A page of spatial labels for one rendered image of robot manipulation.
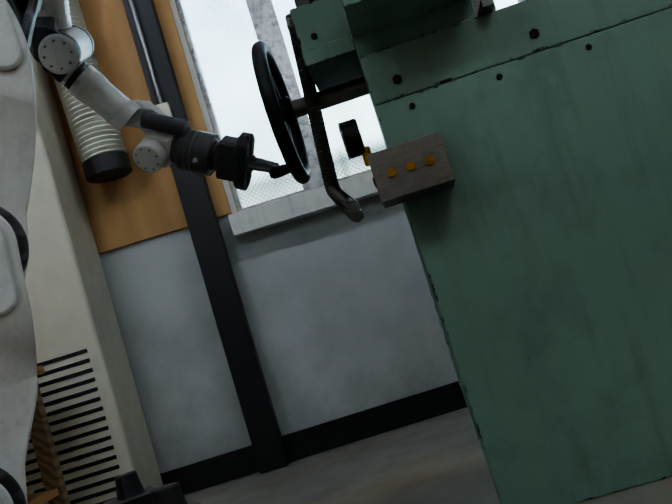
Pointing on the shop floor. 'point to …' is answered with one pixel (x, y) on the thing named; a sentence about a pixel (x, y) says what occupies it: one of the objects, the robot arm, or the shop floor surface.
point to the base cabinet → (556, 258)
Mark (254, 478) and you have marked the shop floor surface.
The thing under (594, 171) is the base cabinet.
